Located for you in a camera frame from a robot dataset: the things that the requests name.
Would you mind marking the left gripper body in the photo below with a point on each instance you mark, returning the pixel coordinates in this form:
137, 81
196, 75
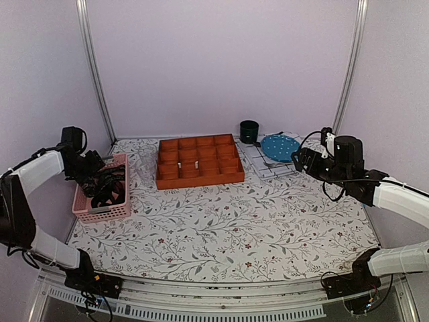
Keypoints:
86, 167

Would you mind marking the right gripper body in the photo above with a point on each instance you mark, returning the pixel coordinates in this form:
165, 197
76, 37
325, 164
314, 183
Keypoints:
338, 173

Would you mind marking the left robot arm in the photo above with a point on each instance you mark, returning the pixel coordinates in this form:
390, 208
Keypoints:
19, 231

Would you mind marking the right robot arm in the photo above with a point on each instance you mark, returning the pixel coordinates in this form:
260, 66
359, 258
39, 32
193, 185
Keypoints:
379, 189

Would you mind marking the pink plastic basket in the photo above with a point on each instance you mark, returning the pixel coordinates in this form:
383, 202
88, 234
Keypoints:
82, 209

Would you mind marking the clear plastic cup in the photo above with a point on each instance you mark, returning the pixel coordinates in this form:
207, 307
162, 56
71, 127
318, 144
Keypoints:
145, 164

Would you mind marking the blue dotted plate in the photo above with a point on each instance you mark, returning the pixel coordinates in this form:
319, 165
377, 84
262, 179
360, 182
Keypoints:
279, 147

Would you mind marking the silver fork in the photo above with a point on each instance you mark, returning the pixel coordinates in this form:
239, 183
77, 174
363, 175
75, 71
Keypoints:
278, 164

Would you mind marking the white grid placemat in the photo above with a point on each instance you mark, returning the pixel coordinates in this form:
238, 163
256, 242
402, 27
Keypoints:
255, 158

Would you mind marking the orange wooden compartment tray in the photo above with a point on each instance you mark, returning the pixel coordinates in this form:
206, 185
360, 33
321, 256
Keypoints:
198, 161

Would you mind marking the dark green mug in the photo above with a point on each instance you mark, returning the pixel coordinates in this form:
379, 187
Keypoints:
249, 130

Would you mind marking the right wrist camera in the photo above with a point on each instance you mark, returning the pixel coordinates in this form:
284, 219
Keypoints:
327, 141

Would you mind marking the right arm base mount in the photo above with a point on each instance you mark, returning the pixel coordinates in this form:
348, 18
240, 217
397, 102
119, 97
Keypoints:
336, 285

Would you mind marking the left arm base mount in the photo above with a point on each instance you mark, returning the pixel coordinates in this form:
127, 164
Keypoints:
100, 284

